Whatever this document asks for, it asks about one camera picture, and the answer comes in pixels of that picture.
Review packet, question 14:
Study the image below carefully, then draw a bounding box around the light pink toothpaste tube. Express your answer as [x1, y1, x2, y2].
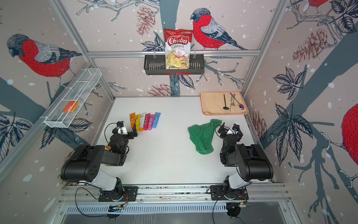
[147, 114, 155, 131]

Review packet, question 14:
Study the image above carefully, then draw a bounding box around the light blue toothpaste tube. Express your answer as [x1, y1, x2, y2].
[152, 112, 161, 128]

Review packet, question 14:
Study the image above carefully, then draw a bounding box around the green microfibre cloth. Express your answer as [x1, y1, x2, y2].
[188, 119, 222, 155]

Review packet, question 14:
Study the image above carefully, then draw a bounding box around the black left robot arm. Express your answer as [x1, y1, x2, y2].
[60, 121, 138, 195]

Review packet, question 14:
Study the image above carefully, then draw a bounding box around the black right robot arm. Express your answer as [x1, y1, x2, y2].
[217, 124, 274, 191]

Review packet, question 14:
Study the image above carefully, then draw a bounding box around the yellow toothpaste tube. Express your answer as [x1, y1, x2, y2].
[135, 114, 141, 131]

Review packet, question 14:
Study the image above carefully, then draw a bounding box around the orange toothpaste tube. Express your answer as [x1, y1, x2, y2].
[130, 113, 136, 128]

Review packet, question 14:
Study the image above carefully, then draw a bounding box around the white orange-capped toothpaste tube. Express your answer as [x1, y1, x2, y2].
[139, 112, 146, 132]

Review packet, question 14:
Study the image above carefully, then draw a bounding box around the dark pink toothpaste tube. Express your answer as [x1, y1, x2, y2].
[143, 113, 151, 131]

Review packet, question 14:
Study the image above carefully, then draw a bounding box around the black ladle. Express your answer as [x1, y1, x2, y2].
[223, 94, 229, 110]

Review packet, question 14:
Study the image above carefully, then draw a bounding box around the purple spoon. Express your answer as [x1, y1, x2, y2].
[234, 97, 245, 110]

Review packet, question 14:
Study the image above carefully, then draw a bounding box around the beige cloth mat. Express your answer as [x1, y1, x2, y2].
[200, 91, 249, 116]

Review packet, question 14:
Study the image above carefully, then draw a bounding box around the orange packet in basket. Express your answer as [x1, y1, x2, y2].
[63, 101, 80, 113]

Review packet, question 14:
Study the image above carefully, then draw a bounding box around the red cassava chips bag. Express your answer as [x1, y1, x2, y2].
[164, 29, 193, 70]

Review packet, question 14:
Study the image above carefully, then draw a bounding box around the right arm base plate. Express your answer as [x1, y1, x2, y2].
[209, 184, 249, 201]

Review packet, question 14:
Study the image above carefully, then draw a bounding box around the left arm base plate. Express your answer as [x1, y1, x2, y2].
[98, 186, 139, 203]

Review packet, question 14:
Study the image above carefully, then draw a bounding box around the white wire shelf basket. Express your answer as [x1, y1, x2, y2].
[41, 68, 102, 128]

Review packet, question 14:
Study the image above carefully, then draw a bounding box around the aluminium front rail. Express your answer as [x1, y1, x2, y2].
[56, 182, 291, 204]

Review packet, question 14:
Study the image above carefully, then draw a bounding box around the black wall basket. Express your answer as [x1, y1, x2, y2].
[144, 54, 205, 75]

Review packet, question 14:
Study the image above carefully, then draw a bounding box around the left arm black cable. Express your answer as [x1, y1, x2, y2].
[74, 187, 112, 218]

